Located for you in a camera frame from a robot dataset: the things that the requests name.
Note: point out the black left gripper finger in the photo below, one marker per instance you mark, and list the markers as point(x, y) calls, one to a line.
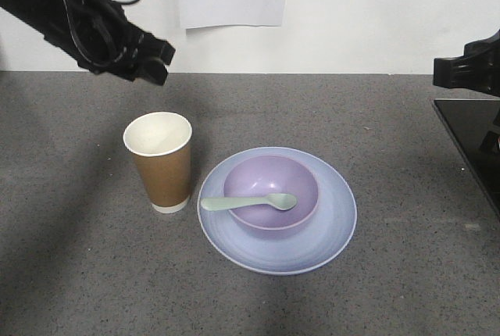
point(149, 48)
point(151, 70)

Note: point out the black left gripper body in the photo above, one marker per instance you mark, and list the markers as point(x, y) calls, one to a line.
point(96, 33)

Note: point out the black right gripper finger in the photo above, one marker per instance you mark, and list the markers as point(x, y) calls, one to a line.
point(477, 69)

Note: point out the brown paper cup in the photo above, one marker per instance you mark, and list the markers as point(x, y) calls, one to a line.
point(160, 145)

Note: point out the purple plastic bowl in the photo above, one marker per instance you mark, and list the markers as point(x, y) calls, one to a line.
point(267, 174)

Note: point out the light green plastic spoon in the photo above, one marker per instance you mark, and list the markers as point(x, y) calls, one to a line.
point(280, 201)

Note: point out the light blue plate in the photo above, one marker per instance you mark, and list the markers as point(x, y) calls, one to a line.
point(300, 250)

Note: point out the black induction cooktop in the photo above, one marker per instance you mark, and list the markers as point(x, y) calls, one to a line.
point(473, 125)

